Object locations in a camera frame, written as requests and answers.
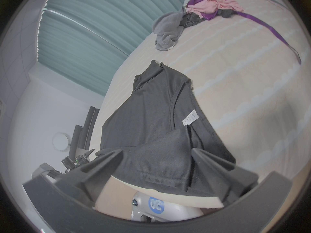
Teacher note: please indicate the blue-green curtain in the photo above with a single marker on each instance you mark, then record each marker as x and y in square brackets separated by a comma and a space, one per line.
[126, 13]
[80, 57]

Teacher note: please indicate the black chest of drawers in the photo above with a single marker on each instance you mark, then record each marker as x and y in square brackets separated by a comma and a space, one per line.
[83, 130]

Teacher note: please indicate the bed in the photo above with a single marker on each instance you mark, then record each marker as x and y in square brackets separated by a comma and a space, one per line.
[243, 93]

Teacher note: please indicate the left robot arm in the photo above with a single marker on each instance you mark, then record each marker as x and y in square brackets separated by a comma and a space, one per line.
[42, 169]

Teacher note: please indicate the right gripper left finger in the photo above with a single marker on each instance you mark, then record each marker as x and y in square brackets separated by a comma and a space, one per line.
[92, 176]

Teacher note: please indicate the pile of clothes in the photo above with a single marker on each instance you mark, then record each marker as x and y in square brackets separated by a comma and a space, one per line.
[209, 6]

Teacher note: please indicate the black T-shirt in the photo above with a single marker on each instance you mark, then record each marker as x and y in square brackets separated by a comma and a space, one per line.
[150, 120]

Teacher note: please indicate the grey garment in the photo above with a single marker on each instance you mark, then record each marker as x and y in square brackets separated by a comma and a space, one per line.
[167, 30]

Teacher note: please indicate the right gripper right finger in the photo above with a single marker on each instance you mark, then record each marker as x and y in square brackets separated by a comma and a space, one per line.
[226, 181]

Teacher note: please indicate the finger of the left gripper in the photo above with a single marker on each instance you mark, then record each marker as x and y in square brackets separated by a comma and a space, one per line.
[90, 154]

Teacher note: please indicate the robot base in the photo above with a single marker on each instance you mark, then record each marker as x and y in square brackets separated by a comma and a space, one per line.
[170, 210]

